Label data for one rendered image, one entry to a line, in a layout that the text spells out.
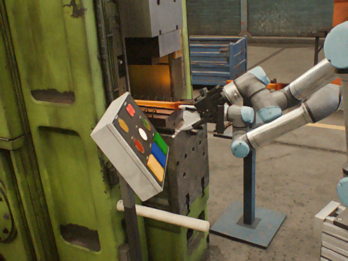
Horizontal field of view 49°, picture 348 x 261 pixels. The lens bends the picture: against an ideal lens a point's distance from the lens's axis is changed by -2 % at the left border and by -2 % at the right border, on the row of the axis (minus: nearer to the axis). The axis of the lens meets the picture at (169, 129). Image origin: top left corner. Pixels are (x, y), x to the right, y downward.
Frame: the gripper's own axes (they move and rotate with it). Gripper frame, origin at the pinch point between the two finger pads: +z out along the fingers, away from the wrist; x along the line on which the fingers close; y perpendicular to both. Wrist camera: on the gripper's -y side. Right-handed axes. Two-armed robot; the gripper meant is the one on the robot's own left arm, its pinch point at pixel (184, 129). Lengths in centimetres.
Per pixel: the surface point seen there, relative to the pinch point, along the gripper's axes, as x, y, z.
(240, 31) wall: -842, -119, -60
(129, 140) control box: 23.1, 13.6, 11.0
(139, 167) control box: 27.0, 5.5, 12.4
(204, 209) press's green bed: -59, -67, 32
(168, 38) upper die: -43, 28, -8
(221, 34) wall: -869, -104, -16
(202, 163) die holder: -56, -40, 16
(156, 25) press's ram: -34, 36, -8
